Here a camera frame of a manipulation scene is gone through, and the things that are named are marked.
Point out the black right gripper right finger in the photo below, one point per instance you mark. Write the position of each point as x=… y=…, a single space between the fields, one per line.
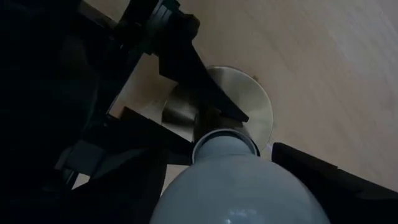
x=348 y=199

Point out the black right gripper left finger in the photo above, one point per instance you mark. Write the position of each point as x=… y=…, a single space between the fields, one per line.
x=130 y=193

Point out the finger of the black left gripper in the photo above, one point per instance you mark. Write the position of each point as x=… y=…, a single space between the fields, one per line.
x=146 y=133
x=199 y=81

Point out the brass lamp socket base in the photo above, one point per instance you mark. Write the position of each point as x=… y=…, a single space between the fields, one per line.
x=245 y=90

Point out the white lightbulb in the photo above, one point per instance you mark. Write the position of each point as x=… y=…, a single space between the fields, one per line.
x=236 y=186

